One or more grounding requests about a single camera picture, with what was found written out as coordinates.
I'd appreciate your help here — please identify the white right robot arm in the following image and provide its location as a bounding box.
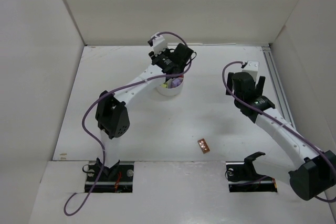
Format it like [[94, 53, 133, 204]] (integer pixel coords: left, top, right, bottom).
[[222, 71, 335, 201]]

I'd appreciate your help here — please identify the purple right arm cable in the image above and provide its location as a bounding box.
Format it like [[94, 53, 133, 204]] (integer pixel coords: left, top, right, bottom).
[[222, 61, 336, 203]]

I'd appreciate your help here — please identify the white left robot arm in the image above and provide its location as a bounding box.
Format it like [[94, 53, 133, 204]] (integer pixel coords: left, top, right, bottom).
[[95, 43, 196, 140]]

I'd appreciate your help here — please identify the brown lego brick lower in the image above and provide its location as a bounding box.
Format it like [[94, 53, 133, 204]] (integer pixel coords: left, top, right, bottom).
[[197, 138, 210, 154]]

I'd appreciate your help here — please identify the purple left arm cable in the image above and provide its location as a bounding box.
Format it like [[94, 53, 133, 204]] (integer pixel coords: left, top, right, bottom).
[[64, 31, 191, 217]]

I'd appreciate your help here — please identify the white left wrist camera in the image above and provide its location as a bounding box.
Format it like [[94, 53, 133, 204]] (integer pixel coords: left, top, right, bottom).
[[148, 33, 167, 56]]

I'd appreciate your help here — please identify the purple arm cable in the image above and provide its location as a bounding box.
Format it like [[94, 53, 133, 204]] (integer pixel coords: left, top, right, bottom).
[[222, 61, 336, 203], [64, 31, 191, 217]]

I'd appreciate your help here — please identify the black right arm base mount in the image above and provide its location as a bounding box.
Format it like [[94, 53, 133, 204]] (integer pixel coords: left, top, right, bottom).
[[225, 152, 278, 193]]

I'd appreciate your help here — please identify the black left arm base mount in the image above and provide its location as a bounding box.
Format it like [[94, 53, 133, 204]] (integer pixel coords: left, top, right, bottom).
[[82, 158, 134, 193]]

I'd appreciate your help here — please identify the purple lego brick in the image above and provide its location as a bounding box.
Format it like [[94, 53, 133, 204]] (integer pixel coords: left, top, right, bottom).
[[171, 77, 183, 89]]

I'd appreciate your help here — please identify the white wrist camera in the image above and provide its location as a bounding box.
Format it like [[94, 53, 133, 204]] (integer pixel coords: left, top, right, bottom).
[[241, 60, 259, 81], [148, 33, 167, 56]]

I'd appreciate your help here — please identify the white round divided container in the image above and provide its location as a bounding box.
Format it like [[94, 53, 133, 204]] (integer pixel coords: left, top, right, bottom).
[[156, 75, 184, 97]]

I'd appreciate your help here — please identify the aluminium rail right side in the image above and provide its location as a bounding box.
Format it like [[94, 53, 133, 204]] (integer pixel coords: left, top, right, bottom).
[[262, 46, 296, 129]]

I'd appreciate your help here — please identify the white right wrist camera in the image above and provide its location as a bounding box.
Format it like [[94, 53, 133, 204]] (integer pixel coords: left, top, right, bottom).
[[241, 60, 259, 81]]

